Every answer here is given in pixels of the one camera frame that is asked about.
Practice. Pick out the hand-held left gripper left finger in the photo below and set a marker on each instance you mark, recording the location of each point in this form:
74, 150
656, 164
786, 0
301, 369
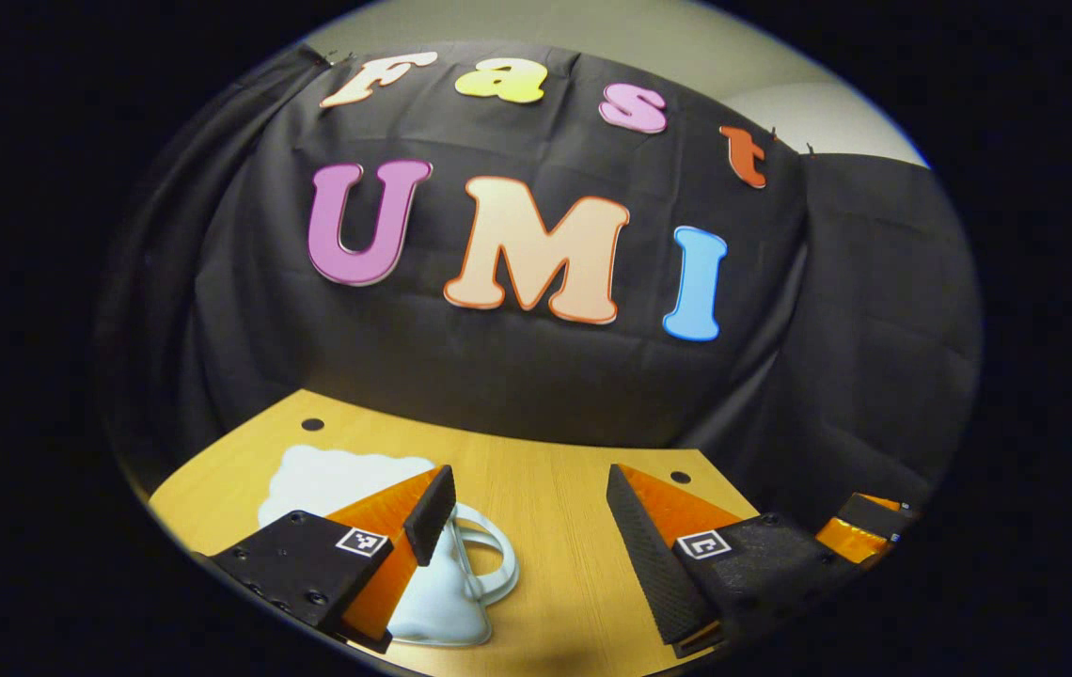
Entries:
433, 512

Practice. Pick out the light blue suitcase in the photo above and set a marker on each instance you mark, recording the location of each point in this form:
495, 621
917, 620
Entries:
329, 480

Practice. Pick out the black backdrop cloth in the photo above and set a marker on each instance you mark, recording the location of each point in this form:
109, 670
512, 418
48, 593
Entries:
517, 376

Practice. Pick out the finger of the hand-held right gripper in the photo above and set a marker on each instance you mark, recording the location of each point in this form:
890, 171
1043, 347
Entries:
874, 517

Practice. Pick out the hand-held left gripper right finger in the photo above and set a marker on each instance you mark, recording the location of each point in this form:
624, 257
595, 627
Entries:
644, 555

